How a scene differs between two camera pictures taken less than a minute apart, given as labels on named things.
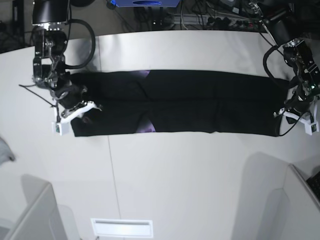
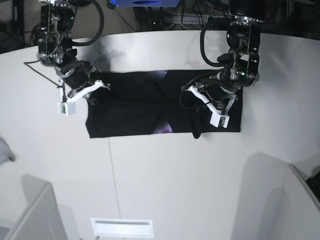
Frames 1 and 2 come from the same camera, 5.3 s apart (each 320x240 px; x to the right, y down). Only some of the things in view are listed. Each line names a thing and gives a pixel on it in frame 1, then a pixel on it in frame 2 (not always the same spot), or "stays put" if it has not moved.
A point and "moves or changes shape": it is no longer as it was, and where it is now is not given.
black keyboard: [314, 183] stays put
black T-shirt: [172, 101] moves or changes shape
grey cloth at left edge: [6, 154] stays put
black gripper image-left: [70, 95] to [75, 73]
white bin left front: [42, 218] stays put
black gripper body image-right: [298, 105] to [218, 93]
